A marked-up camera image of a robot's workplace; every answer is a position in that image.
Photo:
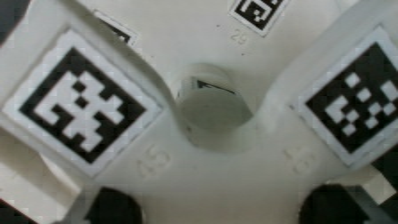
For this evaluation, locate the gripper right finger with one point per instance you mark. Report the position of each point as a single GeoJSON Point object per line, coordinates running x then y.
{"type": "Point", "coordinates": [339, 205]}

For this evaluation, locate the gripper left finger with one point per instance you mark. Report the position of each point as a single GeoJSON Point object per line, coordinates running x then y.
{"type": "Point", "coordinates": [103, 206]}

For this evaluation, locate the white round table top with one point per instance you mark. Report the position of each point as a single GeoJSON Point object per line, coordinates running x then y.
{"type": "Point", "coordinates": [195, 30]}

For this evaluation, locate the white cylindrical table leg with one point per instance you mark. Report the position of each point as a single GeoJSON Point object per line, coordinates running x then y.
{"type": "Point", "coordinates": [210, 100]}

